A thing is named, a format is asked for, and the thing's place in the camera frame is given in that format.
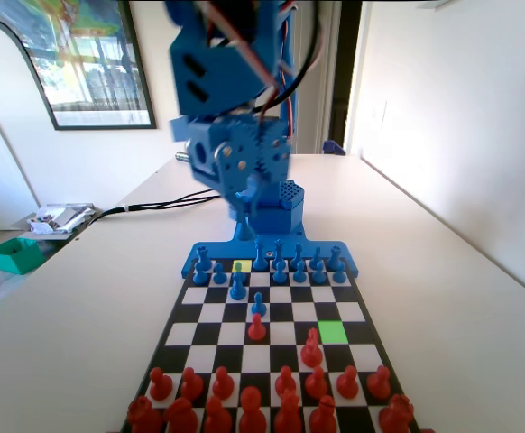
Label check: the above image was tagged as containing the blue plastic part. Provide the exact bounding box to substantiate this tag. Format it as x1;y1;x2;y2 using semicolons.
321;139;347;157

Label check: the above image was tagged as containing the red chess pawn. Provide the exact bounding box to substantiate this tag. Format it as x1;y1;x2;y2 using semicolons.
304;365;329;401
246;313;266;342
180;367;204;401
273;365;298;401
148;367;173;401
336;364;360;400
365;364;392;401
211;365;235;401

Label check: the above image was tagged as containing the red chess rook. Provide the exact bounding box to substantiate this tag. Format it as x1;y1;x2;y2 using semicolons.
378;393;415;433
125;395;163;433

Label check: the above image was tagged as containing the black and white chessboard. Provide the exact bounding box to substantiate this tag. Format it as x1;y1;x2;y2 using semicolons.
120;257;424;433

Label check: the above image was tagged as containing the green plastic box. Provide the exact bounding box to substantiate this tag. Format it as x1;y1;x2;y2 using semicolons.
0;237;47;275

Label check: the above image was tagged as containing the large white arched panel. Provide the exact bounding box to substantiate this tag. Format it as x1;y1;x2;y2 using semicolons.
0;17;59;136

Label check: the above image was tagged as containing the red chess queen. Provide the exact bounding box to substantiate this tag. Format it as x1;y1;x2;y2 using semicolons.
272;389;304;433

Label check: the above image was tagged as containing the pile of papers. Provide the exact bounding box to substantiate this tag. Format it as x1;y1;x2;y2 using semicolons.
23;203;97;235

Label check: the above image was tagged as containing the blue chess king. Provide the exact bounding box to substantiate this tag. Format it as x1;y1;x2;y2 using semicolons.
252;235;268;272

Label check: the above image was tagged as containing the red chess knight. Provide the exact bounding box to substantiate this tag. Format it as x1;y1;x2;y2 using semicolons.
162;396;199;433
299;327;325;367

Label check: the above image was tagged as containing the black framed picture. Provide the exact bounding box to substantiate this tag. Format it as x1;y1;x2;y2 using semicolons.
0;0;158;131

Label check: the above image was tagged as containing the red chess bishop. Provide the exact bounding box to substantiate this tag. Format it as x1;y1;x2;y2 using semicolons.
202;395;235;433
307;394;338;433

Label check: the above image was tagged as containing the low side table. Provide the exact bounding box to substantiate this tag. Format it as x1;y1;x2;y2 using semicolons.
18;227;93;248

